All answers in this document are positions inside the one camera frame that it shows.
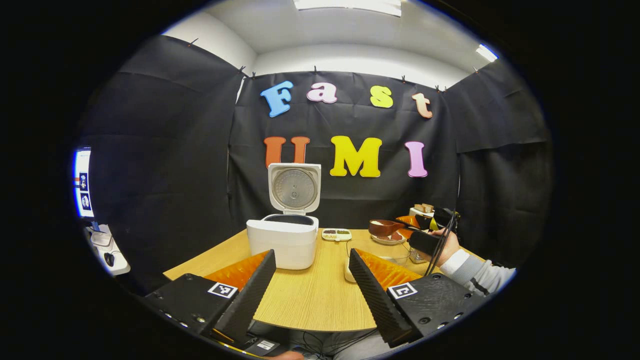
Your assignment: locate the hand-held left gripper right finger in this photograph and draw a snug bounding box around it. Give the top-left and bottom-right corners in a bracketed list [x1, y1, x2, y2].
[348, 248, 486, 348]

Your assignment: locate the long ceiling light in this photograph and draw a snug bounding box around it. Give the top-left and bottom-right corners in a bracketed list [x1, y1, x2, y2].
[293, 0, 402, 17]

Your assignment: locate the white side table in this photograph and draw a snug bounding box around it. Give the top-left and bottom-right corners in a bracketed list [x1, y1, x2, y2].
[85, 225, 132, 277]

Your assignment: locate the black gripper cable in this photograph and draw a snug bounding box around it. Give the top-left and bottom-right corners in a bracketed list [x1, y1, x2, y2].
[425, 210, 458, 277]

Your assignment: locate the brown wooden spoon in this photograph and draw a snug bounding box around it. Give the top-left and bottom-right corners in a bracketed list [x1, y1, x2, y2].
[368, 218, 406, 238]

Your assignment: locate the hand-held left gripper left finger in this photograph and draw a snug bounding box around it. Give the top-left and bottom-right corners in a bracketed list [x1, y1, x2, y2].
[145, 249, 277, 346]

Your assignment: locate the computer monitor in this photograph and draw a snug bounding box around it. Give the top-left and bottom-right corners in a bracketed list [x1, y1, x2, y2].
[74, 147, 95, 219]

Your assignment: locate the clear box of rice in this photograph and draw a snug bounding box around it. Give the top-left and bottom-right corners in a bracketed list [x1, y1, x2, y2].
[343, 240, 412, 283]

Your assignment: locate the white round plate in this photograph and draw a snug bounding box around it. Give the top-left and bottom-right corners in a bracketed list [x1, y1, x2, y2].
[370, 232, 407, 246]

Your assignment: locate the white rice cooker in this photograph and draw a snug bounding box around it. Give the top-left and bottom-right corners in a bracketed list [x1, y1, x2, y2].
[246, 162, 322, 271]

